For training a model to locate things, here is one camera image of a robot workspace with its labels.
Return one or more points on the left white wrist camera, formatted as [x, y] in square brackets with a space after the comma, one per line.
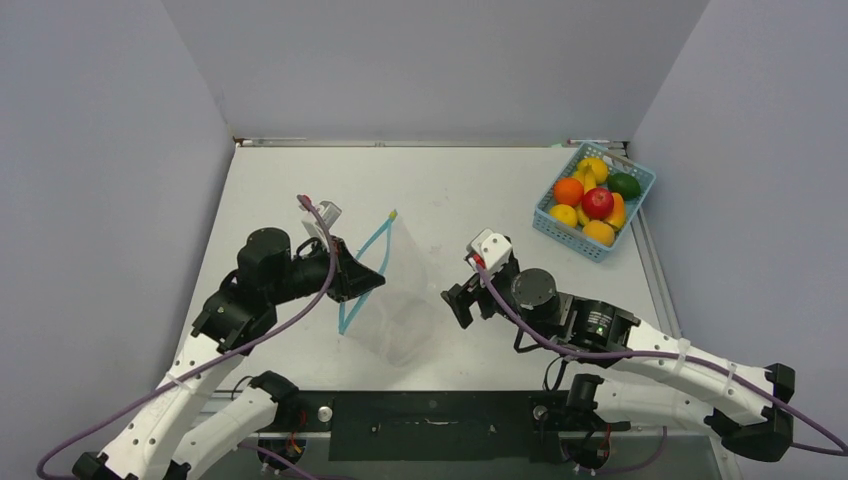
[329, 213]

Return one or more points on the marker pen on edge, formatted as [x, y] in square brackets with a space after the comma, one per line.
[594, 141]

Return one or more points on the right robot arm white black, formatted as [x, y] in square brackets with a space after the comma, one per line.
[748, 402]

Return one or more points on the clear zip top bag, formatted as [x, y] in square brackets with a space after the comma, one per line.
[395, 321]

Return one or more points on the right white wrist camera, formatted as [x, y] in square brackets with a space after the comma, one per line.
[485, 250]

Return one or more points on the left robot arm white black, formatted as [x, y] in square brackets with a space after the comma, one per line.
[161, 441]

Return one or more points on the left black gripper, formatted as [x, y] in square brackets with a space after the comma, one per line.
[352, 277]

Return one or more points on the red apple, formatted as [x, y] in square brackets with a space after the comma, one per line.
[597, 203]

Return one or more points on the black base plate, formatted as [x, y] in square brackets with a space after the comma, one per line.
[442, 426]

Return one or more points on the yellow orange fruit bottom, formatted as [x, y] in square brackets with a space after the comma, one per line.
[600, 232]

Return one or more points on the blue plastic basket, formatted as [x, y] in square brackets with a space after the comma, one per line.
[573, 237]

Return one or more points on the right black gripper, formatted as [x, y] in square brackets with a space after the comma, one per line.
[460, 297]

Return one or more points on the orange yellow mango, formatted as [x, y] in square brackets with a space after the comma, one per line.
[618, 215]

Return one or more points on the aluminium rail frame right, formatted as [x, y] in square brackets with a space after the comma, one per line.
[652, 265]

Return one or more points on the yellow orange fruit left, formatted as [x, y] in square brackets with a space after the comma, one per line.
[565, 214]

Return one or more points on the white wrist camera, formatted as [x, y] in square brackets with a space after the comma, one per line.
[329, 213]
[485, 250]

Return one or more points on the green avocado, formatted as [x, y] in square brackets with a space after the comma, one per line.
[627, 186]

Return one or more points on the yellow lemon top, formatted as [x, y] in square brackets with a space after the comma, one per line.
[596, 165]

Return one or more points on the yellow banana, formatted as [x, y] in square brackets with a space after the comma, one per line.
[587, 179]

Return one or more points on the yellow orange fruit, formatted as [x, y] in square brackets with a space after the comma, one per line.
[565, 214]
[600, 232]

